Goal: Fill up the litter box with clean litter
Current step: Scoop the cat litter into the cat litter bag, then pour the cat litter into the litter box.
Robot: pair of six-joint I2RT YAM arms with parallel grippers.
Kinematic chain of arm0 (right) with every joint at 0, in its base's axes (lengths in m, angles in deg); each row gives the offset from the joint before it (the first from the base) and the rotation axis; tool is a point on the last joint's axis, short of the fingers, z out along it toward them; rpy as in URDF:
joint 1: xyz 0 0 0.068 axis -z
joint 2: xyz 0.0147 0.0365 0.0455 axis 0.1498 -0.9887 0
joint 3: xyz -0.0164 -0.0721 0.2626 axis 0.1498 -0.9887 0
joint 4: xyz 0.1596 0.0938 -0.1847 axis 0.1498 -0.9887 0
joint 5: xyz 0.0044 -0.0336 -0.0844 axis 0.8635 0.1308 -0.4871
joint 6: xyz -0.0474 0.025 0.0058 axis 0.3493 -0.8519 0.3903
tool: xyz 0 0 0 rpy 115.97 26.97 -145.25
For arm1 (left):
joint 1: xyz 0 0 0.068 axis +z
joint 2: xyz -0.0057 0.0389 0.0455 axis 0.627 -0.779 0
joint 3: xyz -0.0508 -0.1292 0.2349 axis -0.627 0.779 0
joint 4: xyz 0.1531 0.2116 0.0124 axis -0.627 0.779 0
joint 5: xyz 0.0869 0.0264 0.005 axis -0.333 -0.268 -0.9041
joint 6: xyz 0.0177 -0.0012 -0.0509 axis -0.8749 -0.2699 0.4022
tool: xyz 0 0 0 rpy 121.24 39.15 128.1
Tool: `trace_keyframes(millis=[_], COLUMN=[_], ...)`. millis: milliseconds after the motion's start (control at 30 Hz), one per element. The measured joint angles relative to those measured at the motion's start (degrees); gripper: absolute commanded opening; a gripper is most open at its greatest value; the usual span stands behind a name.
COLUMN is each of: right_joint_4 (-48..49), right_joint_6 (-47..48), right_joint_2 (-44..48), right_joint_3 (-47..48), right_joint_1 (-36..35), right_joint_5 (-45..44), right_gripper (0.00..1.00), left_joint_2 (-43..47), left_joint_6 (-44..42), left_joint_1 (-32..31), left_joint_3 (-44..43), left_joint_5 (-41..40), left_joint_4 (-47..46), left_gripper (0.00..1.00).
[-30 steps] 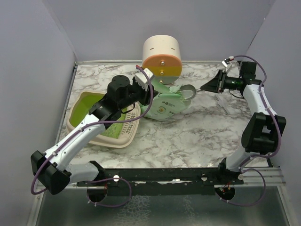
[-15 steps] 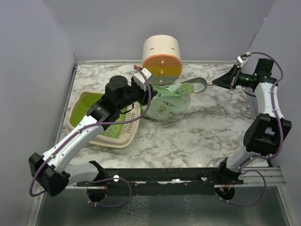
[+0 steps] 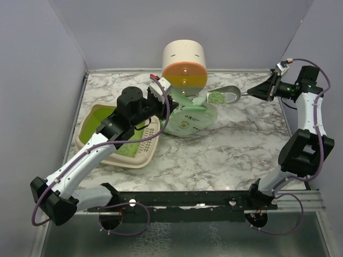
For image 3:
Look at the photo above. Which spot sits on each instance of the cream round drawer cabinet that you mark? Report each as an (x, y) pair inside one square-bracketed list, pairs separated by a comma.
[(184, 66)]

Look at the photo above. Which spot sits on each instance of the beige green litter box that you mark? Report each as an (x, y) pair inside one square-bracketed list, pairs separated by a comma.
[(130, 155)]

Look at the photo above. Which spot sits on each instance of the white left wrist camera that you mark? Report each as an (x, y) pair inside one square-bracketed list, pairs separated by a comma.
[(160, 87)]

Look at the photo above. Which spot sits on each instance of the silver metal scoop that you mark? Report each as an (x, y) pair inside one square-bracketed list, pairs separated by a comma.
[(232, 94)]

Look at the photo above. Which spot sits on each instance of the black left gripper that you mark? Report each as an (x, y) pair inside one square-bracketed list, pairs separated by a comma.
[(162, 114)]

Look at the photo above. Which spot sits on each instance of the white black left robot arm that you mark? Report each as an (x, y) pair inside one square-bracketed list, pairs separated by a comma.
[(57, 195)]

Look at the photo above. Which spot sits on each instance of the green cat litter pellets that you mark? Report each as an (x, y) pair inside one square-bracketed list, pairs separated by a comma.
[(216, 98)]

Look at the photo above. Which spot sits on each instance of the grey plastic bag clip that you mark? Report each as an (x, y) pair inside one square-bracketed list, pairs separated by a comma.
[(253, 119)]

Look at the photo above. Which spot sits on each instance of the green cat litter bag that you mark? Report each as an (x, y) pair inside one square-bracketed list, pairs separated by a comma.
[(191, 115)]

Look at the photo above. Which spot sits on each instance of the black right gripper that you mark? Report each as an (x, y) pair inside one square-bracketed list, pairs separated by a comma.
[(266, 90)]

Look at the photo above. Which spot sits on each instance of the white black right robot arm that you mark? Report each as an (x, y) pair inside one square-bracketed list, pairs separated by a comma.
[(302, 157)]

